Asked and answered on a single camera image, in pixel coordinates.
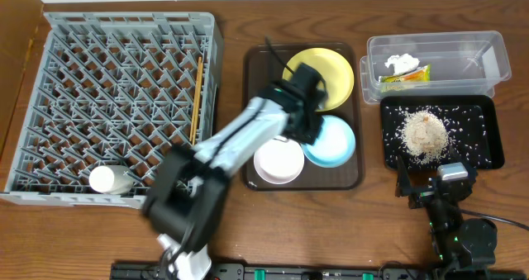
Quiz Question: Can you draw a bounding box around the light blue bowl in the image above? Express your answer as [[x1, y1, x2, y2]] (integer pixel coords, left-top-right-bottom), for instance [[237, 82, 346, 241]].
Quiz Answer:
[[301, 115, 356, 168]]

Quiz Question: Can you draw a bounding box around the green orange snack wrapper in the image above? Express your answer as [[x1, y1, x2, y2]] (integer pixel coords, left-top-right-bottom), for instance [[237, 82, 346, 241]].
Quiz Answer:
[[379, 64, 431, 83]]

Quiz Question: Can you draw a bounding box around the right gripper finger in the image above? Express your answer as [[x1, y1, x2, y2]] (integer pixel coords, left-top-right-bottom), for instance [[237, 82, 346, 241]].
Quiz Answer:
[[395, 155, 412, 197], [448, 145, 469, 167]]

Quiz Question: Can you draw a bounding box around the pile of rice leftovers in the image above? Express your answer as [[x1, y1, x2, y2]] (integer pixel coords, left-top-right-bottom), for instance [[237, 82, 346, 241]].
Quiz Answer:
[[384, 105, 493, 168]]

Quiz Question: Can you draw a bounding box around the white cylindrical cup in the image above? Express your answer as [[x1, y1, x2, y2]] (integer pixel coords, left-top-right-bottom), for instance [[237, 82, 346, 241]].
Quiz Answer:
[[88, 165, 135, 195]]

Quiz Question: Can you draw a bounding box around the grey plastic dishwasher rack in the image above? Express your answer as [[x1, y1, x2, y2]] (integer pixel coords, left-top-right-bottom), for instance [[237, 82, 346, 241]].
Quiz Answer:
[[1, 12, 224, 209]]

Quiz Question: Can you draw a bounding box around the yellow round plate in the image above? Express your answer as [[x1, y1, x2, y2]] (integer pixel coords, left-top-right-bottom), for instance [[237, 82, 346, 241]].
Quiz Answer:
[[287, 48, 355, 112]]

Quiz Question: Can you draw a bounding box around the white tissue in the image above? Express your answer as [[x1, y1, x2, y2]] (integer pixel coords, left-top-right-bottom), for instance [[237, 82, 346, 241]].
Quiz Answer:
[[384, 54, 420, 75]]

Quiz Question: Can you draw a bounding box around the black rectangular waste tray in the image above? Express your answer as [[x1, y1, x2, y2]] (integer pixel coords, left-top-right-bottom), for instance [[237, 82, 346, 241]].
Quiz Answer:
[[380, 95, 505, 172]]

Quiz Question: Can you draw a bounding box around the white round bowl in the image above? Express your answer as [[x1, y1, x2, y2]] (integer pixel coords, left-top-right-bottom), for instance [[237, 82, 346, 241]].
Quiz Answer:
[[253, 136, 305, 185]]

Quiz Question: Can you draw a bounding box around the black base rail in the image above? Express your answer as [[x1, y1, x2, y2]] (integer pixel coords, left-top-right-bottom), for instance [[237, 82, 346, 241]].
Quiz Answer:
[[109, 262, 528, 280]]

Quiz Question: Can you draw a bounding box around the clear plastic waste bin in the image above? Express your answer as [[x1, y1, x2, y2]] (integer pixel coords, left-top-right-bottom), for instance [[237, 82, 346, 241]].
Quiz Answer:
[[360, 31, 512, 104]]

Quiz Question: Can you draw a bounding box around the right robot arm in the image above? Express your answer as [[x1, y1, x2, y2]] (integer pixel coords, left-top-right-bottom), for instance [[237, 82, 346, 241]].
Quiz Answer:
[[395, 148, 498, 279]]

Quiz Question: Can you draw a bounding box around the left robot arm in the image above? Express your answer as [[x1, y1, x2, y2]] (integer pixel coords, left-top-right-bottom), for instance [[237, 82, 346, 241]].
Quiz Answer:
[[141, 64, 327, 279]]

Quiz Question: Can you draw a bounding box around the dark brown serving tray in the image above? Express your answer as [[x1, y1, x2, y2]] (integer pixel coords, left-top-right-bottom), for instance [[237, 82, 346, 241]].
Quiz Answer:
[[241, 45, 365, 192]]

